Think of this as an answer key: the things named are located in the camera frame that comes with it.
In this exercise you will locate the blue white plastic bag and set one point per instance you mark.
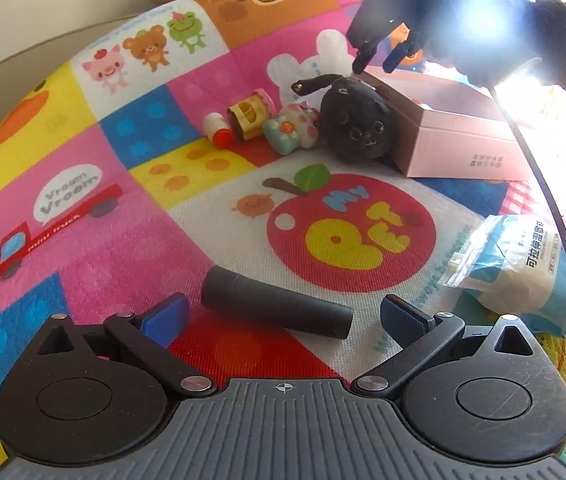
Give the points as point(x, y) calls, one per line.
point(514, 265)

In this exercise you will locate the black cylinder tube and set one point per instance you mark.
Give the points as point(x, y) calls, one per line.
point(232, 294)

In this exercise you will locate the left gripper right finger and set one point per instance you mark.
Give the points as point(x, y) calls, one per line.
point(425, 341)

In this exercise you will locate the colourful cartoon play mat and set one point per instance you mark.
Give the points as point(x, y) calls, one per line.
point(112, 199)

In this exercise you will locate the yellow pudding cup toy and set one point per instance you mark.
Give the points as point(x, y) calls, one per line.
point(247, 116)

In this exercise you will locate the gloved right hand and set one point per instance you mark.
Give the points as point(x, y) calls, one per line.
point(488, 40)

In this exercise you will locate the small white red bottle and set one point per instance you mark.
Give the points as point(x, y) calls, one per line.
point(216, 129)

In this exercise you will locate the black plush cat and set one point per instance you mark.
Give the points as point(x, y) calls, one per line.
point(356, 122)

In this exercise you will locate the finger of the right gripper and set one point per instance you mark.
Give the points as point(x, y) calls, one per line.
point(397, 55)
point(363, 58)

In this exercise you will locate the pink teal toy figure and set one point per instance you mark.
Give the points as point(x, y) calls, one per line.
point(293, 128)

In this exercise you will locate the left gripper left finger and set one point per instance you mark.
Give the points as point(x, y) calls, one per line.
point(143, 340)

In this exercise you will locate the pink cardboard box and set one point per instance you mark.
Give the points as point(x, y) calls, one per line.
point(447, 129)

